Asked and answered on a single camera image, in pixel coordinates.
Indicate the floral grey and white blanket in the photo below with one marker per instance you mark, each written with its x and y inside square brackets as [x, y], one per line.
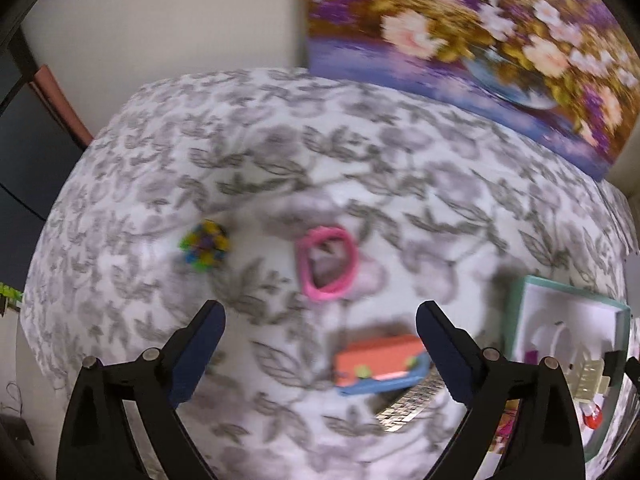
[150, 185]

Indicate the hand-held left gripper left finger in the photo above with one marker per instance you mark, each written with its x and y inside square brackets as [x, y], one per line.
[197, 355]

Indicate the red and white small item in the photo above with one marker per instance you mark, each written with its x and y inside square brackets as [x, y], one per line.
[592, 417]

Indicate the multicoloured plastic puzzle toy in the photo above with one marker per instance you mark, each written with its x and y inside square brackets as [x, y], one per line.
[205, 245]

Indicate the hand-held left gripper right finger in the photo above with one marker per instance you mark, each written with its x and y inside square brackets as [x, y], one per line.
[447, 355]

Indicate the reddish brown board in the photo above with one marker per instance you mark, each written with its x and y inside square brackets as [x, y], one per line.
[60, 105]

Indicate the cream plastic comb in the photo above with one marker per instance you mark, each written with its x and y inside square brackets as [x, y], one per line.
[587, 372]

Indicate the pink smartwatch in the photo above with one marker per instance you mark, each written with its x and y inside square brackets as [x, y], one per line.
[303, 270]

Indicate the floral painting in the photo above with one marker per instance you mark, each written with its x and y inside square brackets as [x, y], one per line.
[450, 35]

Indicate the teal box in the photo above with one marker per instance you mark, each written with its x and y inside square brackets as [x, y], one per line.
[620, 335]

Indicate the orange and blue stapler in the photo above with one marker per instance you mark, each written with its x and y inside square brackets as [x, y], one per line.
[375, 357]

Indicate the colourful printed card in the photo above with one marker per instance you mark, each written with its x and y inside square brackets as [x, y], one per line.
[505, 425]

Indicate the dark cabinet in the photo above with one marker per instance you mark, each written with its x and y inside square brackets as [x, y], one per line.
[25, 160]

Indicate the green plastic item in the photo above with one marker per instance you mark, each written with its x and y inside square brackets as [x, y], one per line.
[10, 295]

